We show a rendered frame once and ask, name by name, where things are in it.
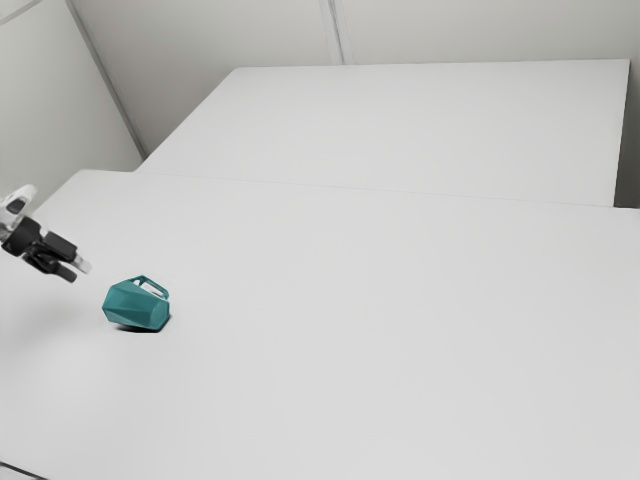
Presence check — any teal faceted mug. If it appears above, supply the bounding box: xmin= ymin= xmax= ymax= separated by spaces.
xmin=101 ymin=274 xmax=174 ymax=334

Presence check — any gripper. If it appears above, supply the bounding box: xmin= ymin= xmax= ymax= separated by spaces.
xmin=1 ymin=216 xmax=94 ymax=285

